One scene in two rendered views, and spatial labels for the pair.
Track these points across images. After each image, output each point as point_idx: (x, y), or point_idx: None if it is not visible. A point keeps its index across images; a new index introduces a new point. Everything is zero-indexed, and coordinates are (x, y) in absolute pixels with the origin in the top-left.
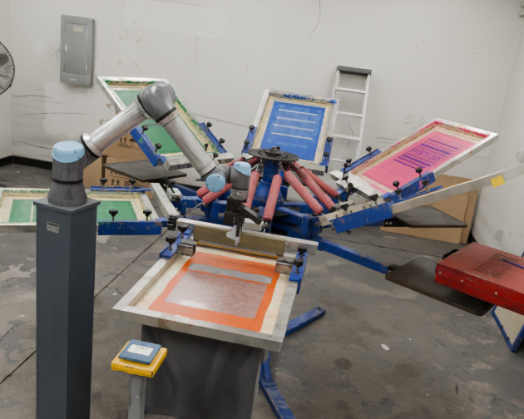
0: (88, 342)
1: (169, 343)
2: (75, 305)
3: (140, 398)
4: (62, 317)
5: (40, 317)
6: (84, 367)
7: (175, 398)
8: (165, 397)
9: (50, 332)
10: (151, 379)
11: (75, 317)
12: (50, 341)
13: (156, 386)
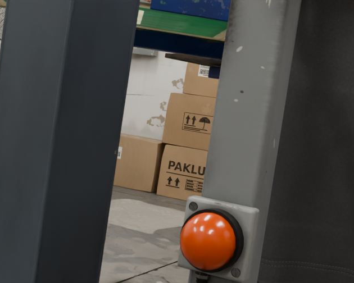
0: (100, 198)
1: (352, 30)
2: (81, 69)
3: (280, 2)
4: (48, 91)
5: (0, 106)
6: (82, 263)
7: None
8: (319, 251)
9: (16, 139)
10: (278, 176)
11: (77, 104)
12: (13, 164)
13: (291, 205)
